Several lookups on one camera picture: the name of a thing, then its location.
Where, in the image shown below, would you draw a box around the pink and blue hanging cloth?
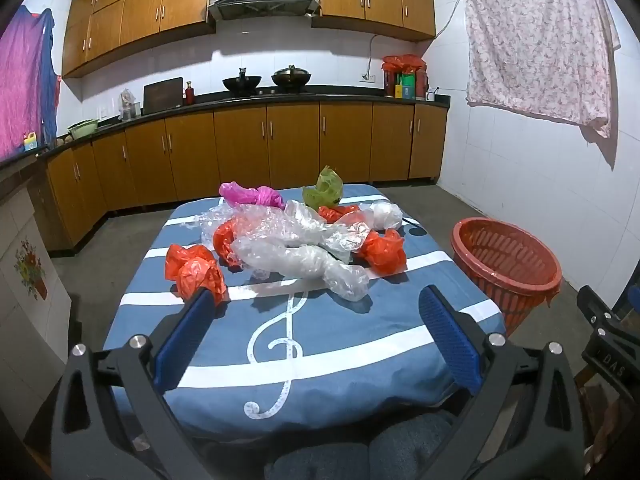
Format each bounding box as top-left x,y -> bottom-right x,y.
0,7 -> 61,161

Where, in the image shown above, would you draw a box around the flower picture tile panel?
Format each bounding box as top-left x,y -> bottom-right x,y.
0,205 -> 71,356

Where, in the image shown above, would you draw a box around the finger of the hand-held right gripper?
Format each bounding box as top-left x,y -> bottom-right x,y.
576,285 -> 632,341

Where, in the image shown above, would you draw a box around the red plastic basket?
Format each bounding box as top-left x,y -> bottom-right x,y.
451,217 -> 563,336

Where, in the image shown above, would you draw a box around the floral hanging cloth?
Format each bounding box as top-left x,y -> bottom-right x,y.
457,0 -> 622,140

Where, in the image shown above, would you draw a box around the green basin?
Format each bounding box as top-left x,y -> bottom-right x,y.
67,118 -> 100,140

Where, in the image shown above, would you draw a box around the magenta plastic bag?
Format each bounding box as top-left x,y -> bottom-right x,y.
219,181 -> 286,209

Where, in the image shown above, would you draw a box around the black lidded wok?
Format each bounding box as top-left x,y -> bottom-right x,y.
271,65 -> 312,94

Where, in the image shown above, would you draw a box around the glass jar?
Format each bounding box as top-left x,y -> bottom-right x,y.
119,89 -> 141,122

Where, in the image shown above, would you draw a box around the brown cutting board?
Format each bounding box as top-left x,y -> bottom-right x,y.
143,77 -> 184,115

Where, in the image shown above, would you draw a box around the wooden lower cabinets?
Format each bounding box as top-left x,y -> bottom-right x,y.
47,100 -> 448,252

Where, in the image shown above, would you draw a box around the light green plastic bag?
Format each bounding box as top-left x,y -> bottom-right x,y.
302,165 -> 343,211

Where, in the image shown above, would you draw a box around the clear plastic bag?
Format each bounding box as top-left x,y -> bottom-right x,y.
175,207 -> 236,243
235,200 -> 373,263
231,239 -> 371,303

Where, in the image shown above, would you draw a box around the white power cable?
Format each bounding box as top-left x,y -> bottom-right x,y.
367,34 -> 382,76

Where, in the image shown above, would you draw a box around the red plastic covered canisters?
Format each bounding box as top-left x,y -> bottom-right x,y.
381,53 -> 428,100

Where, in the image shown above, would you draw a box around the blue striped music-note tablecloth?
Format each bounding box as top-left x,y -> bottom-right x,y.
102,183 -> 506,443

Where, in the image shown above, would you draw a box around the black countertop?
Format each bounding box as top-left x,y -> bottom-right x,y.
0,85 -> 451,171

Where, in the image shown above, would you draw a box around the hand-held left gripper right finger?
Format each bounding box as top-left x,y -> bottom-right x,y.
415,285 -> 587,480

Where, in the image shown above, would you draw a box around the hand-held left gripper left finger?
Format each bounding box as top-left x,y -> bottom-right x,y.
50,287 -> 226,480

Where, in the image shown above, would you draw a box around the white plastic bag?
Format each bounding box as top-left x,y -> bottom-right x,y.
367,201 -> 404,233

